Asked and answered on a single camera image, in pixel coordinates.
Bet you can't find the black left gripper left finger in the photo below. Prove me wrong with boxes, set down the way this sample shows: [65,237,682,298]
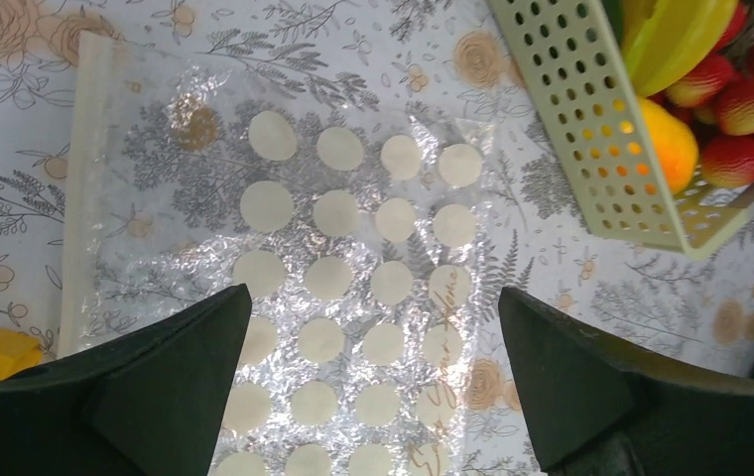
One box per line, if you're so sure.
[0,285,252,475]

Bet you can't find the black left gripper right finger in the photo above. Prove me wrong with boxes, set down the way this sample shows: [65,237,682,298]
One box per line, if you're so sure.
[498,288,754,475]

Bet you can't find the clear dotted zip top bag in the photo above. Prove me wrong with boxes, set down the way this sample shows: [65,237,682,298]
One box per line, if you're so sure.
[59,34,501,475]

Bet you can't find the yellow-green starfruit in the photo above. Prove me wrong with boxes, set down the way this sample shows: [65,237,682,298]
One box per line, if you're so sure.
[620,0,738,96]

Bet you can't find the orange mango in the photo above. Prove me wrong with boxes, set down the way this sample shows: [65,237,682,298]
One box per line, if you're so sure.
[637,97,699,194]

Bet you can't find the pale green perforated basket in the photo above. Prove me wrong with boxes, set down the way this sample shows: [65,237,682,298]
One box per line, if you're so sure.
[489,1,754,259]

